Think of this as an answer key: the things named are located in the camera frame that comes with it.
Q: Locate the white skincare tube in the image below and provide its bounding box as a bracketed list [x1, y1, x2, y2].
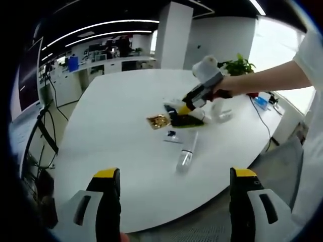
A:
[209, 99, 225, 122]

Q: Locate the long ceiling light strip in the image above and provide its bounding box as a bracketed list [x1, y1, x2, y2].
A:
[41, 19, 160, 50]
[66, 31, 155, 48]

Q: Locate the black table cable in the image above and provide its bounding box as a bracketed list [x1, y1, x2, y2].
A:
[249, 97, 280, 146]

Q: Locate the short ceiling light strip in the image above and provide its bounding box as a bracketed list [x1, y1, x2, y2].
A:
[249, 0, 266, 15]

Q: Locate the small clear skincare sachet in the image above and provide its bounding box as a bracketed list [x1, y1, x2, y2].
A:
[163, 130, 184, 145]

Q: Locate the small clear-capped skincare bottle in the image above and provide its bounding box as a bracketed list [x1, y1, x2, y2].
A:
[175, 131, 199, 175]

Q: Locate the open white laptop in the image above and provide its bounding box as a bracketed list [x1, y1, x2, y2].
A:
[11, 37, 44, 142]

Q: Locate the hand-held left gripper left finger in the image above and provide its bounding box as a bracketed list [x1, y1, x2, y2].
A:
[58, 167, 122, 242]

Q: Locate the blue tissue pack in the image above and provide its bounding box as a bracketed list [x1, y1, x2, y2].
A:
[253, 97, 268, 109]

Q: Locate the blue storage bin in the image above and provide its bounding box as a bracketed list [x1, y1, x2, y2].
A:
[67, 56, 79, 72]

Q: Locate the gold foil skincare sachet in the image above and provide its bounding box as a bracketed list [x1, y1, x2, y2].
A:
[146, 113, 172, 131]

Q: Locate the person's right hand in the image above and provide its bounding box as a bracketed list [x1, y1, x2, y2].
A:
[216, 75, 240, 98]

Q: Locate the long white office counter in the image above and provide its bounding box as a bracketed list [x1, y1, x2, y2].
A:
[75, 56, 157, 76]

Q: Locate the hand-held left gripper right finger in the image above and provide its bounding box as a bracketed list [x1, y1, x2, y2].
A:
[229, 166, 300, 242]

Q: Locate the green potted plant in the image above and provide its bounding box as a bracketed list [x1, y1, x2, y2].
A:
[223, 52, 257, 77]

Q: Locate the black laptop stand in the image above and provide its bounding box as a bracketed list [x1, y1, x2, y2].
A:
[25, 99, 60, 162]

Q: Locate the black green skincare pack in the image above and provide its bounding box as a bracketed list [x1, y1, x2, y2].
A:
[163, 102, 205, 129]

